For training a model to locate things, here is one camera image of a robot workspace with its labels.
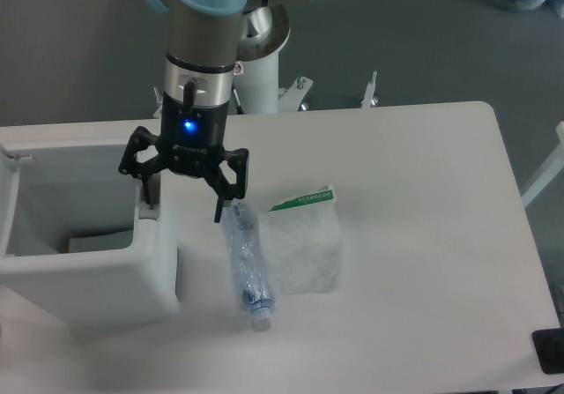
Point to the black device at table edge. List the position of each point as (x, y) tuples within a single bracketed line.
[(548, 345)]

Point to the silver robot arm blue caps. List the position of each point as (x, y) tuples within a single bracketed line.
[(203, 42)]

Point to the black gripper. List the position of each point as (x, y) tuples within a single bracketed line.
[(194, 140)]

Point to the crushed clear plastic bottle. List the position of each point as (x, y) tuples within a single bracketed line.
[(252, 286)]

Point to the white metal base frame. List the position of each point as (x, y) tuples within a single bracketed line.
[(291, 98)]

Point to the white frame leg right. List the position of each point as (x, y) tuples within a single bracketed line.
[(545, 173)]

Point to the white trash can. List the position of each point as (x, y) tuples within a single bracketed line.
[(98, 254)]

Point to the clear plastic bag green label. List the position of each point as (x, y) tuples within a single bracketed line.
[(302, 242)]

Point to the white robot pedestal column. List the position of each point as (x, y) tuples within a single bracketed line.
[(256, 84)]

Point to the white trash can lid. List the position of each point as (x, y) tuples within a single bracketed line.
[(15, 222)]

